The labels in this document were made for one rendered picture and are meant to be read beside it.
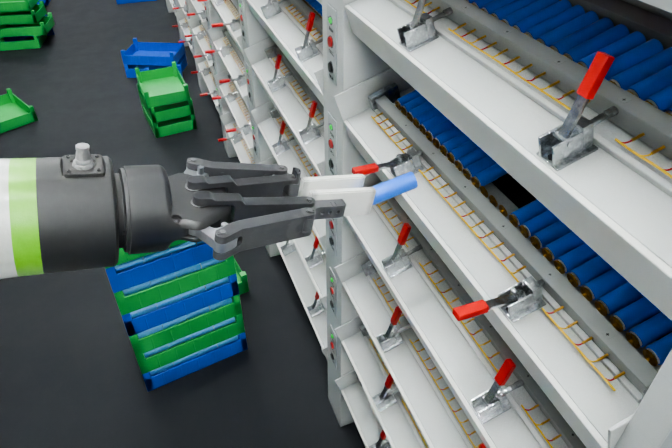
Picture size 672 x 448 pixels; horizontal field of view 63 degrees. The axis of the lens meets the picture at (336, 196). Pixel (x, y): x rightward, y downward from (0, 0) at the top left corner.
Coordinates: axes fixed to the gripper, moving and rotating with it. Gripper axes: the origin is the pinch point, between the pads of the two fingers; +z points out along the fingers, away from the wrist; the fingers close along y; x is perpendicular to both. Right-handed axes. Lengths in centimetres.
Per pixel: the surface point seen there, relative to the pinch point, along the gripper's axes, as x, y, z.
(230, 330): 92, 67, 15
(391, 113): 3.0, 25.0, 21.0
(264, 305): 100, 82, 31
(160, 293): 72, 65, -5
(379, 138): 6.7, 24.0, 19.4
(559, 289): 3.4, -14.0, 19.5
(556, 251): 2.4, -9.7, 22.6
